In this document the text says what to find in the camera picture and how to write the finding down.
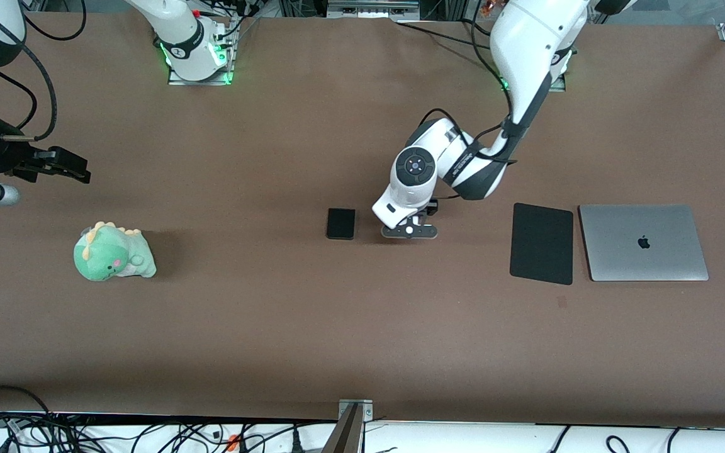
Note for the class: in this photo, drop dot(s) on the small black box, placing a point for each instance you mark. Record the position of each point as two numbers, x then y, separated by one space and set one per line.
341 224

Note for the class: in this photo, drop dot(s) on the metal table edge bracket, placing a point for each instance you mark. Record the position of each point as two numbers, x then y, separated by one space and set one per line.
353 425

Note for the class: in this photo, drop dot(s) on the metal base plate of right arm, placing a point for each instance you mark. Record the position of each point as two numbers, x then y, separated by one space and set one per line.
227 60

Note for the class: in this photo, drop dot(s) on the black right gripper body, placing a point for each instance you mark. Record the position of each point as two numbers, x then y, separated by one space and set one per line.
4 156

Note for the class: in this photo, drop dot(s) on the green dinosaur plush toy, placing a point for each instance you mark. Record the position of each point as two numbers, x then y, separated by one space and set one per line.
111 255

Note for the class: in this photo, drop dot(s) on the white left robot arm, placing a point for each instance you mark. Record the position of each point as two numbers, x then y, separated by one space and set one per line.
526 44

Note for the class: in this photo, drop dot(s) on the black mouse pad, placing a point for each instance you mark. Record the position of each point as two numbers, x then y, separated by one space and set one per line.
542 243

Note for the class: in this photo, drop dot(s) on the silver Apple laptop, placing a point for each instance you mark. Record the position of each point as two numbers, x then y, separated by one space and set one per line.
644 242

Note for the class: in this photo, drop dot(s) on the metal base plate of left arm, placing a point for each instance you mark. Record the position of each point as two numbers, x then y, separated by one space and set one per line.
559 80

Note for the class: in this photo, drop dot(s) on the metal rack frame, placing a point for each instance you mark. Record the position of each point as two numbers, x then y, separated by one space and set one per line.
372 7

